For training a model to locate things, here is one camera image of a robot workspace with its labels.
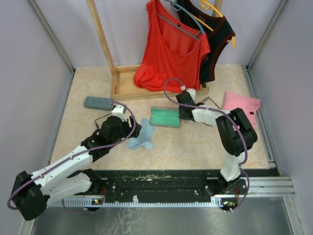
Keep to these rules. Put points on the blue-grey glasses case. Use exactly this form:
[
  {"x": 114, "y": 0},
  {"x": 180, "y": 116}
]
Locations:
[{"x": 98, "y": 103}]

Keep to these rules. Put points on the thin metal frame sunglasses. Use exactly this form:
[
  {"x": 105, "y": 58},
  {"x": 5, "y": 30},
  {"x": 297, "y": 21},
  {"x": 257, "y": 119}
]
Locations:
[{"x": 208, "y": 103}]

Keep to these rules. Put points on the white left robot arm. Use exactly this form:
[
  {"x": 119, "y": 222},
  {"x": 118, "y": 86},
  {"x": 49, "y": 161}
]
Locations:
[{"x": 33, "y": 193}]

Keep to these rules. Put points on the folded pink t-shirt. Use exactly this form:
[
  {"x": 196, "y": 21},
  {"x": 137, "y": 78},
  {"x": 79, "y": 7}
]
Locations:
[{"x": 249, "y": 105}]

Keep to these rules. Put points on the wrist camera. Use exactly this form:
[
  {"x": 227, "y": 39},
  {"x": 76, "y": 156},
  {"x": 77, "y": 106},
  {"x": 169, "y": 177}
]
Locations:
[
  {"x": 190, "y": 91},
  {"x": 120, "y": 112}
]

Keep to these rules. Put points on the grey glasses case green lining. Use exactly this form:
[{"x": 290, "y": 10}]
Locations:
[{"x": 165, "y": 117}]

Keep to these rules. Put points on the black maroon-trimmed tank top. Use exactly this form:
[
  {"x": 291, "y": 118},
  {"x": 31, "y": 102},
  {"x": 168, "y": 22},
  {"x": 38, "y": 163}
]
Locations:
[{"x": 218, "y": 31}]

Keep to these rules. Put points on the grey clothes hanger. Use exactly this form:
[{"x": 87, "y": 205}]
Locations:
[{"x": 186, "y": 22}]

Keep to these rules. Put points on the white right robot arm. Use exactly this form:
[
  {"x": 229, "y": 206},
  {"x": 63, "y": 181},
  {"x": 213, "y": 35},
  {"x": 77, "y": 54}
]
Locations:
[{"x": 235, "y": 130}]

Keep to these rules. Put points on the yellow clothes hanger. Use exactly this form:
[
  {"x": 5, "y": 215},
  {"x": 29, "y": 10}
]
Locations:
[{"x": 215, "y": 7}]

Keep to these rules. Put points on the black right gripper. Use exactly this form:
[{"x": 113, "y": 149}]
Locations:
[{"x": 181, "y": 115}]

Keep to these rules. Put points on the red tank top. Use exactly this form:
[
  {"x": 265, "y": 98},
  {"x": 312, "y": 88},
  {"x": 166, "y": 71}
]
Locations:
[{"x": 173, "y": 53}]

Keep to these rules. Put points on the black frame eyeglasses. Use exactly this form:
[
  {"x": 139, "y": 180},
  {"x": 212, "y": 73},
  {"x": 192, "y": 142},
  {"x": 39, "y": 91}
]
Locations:
[{"x": 98, "y": 121}]

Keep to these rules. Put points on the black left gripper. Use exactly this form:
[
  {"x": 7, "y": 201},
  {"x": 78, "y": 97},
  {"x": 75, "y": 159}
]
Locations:
[{"x": 126, "y": 124}]

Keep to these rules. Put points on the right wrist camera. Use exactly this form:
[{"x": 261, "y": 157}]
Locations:
[{"x": 190, "y": 91}]

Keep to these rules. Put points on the wooden clothes rack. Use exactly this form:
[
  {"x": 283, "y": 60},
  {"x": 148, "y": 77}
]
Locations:
[{"x": 123, "y": 87}]

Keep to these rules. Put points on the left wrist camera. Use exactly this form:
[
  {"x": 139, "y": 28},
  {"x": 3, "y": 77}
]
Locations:
[{"x": 120, "y": 112}]

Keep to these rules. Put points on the light blue cleaning cloth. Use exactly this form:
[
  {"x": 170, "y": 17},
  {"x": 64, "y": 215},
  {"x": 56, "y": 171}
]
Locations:
[{"x": 144, "y": 138}]

